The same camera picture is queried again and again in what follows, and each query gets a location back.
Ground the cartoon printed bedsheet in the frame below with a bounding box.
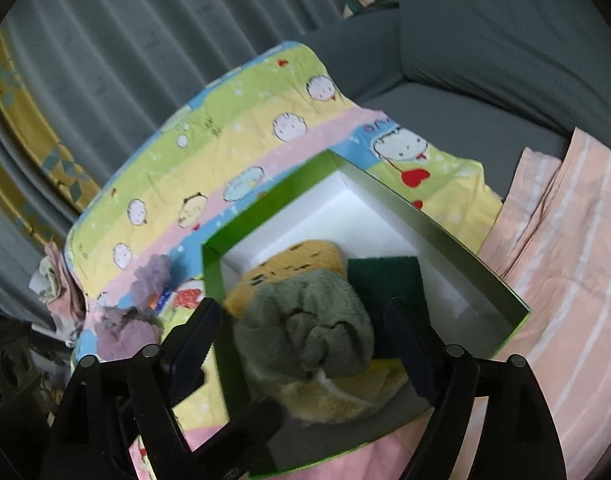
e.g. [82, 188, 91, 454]
[63, 41, 503, 480]

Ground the grey sofa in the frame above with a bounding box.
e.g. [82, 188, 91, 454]
[305, 0, 611, 196]

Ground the beige fluffy towel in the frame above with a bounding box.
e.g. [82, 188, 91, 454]
[246, 357, 411, 423]

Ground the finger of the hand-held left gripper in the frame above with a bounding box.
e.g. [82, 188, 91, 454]
[186, 394, 289, 480]

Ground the green fluffy cloth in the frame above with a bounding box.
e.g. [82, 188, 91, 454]
[234, 269, 375, 381]

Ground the pink striped cloth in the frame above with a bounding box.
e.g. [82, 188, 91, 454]
[478, 127, 611, 480]

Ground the yellow patterned curtain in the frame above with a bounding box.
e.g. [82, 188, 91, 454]
[0, 25, 99, 241]

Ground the pink garment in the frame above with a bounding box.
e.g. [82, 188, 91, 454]
[38, 245, 89, 346]

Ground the dark object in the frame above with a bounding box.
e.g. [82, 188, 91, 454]
[0, 317, 56, 421]

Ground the orange plush cloth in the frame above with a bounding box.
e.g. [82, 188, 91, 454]
[223, 239, 349, 318]

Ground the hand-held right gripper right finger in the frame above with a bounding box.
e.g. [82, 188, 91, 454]
[383, 297, 569, 480]

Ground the purple fluffy towel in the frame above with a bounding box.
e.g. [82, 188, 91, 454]
[96, 307, 164, 363]

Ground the yellow sponge with green pad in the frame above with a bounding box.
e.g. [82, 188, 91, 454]
[345, 255, 429, 366]

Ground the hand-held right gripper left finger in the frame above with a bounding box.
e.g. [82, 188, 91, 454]
[44, 297, 224, 480]

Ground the grey curtain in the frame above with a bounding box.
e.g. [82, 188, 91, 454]
[0, 0, 356, 331]

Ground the green cardboard box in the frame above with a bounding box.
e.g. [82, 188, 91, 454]
[200, 149, 532, 478]

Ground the grey-green garment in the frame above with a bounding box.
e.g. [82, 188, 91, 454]
[38, 259, 62, 306]

